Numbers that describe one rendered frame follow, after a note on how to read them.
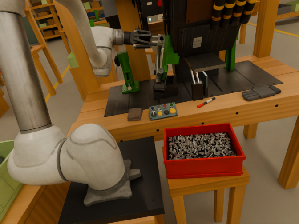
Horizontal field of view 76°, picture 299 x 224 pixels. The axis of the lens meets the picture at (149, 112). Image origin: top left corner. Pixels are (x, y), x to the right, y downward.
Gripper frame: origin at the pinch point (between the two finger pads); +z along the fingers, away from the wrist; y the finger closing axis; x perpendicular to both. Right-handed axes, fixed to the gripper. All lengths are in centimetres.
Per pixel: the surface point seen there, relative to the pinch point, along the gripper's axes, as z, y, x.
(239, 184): 33, -79, -24
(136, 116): -11.2, -47.0, 0.6
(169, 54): 6.2, -11.2, -5.4
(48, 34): -422, 477, 796
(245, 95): 48, -35, -10
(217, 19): 22.9, -6.6, -31.4
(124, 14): -20.7, 23.9, 11.0
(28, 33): -539, 506, 845
